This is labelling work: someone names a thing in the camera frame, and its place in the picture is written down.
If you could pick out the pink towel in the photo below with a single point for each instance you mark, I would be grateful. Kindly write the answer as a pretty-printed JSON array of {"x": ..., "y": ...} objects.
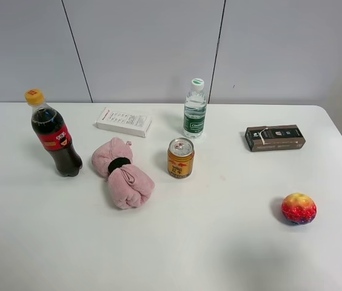
[{"x": 129, "y": 187}]

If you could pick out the gold energy drink can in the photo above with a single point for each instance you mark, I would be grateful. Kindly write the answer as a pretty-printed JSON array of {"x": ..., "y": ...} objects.
[{"x": 180, "y": 156}]

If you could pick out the clear water bottle green label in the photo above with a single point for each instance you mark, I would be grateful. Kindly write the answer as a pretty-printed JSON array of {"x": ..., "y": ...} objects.
[{"x": 195, "y": 109}]

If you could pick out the black hair band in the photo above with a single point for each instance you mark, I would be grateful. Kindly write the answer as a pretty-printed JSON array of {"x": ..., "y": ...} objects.
[{"x": 117, "y": 163}]

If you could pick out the white cardboard box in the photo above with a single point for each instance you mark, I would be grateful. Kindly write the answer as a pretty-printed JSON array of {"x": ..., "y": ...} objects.
[{"x": 124, "y": 122}]

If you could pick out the dark brown capsule box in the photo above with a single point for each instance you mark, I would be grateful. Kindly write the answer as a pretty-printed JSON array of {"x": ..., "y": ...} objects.
[{"x": 274, "y": 138}]

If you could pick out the cola bottle yellow cap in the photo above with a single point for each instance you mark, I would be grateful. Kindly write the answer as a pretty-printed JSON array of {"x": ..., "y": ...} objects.
[{"x": 49, "y": 126}]

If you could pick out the rainbow dimpled ball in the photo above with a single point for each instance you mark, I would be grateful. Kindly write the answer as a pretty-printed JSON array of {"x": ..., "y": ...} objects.
[{"x": 299, "y": 208}]

